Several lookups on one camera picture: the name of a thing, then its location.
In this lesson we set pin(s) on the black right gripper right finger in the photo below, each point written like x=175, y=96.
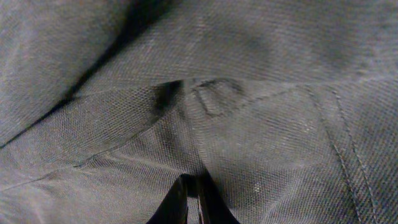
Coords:
x=211, y=207

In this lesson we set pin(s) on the black t-shirt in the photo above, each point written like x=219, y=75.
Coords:
x=289, y=105

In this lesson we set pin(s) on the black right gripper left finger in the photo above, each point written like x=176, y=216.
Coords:
x=174, y=208

